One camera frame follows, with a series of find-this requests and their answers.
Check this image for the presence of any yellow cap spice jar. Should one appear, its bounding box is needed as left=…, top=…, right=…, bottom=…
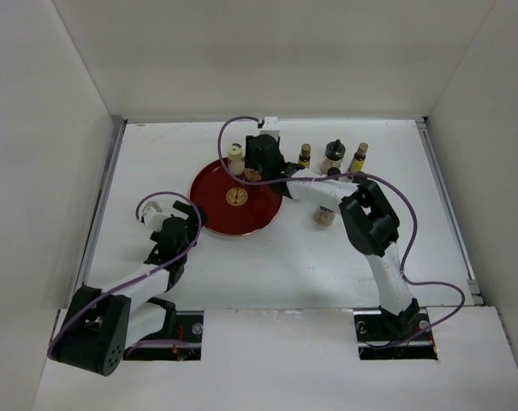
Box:
left=227, top=143, right=245, bottom=176

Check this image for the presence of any pink cap spice jar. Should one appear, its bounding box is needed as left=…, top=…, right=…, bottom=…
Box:
left=244, top=168, right=262, bottom=182

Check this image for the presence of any black knob glass jar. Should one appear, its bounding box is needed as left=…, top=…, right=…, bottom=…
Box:
left=313, top=205, right=336, bottom=227

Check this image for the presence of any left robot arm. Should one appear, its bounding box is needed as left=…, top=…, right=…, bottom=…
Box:
left=47, top=200, right=207, bottom=376

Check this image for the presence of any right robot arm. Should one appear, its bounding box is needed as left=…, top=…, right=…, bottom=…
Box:
left=245, top=134, right=419, bottom=339

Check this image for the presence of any red round tray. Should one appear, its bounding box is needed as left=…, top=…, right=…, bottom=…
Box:
left=190, top=160, right=283, bottom=236

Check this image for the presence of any yellow label bottle left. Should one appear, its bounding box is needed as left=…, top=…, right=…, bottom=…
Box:
left=298, top=143, right=311, bottom=169

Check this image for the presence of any yellow label bottle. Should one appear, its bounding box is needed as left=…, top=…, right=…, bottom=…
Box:
left=298, top=143, right=311, bottom=169
left=348, top=142, right=368, bottom=174

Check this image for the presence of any rear black knob jar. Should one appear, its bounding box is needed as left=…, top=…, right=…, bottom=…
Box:
left=323, top=140, right=346, bottom=172

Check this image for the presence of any black cap spice middle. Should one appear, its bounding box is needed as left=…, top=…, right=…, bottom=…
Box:
left=327, top=167, right=340, bottom=176

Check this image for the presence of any yellow label bottle right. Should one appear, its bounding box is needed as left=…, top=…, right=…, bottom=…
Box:
left=348, top=142, right=368, bottom=174

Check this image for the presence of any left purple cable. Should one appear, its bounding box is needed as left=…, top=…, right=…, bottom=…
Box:
left=47, top=192, right=202, bottom=359

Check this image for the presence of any purple cable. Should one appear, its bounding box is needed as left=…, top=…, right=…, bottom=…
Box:
left=217, top=115, right=466, bottom=343
left=47, top=192, right=202, bottom=359

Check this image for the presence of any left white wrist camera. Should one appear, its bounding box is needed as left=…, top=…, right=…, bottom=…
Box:
left=141, top=201, right=166, bottom=231

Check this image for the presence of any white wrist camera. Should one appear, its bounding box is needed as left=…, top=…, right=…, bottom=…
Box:
left=141, top=201, right=166, bottom=231
left=258, top=116, right=280, bottom=139

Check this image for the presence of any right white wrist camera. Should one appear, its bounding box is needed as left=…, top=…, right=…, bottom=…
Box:
left=258, top=116, right=280, bottom=139

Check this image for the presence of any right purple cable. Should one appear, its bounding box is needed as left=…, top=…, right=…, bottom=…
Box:
left=217, top=115, right=466, bottom=343

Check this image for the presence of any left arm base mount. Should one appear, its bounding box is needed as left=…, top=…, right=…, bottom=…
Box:
left=124, top=311, right=205, bottom=361

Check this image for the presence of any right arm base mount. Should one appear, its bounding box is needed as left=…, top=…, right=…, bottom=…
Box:
left=354, top=309, right=438, bottom=360

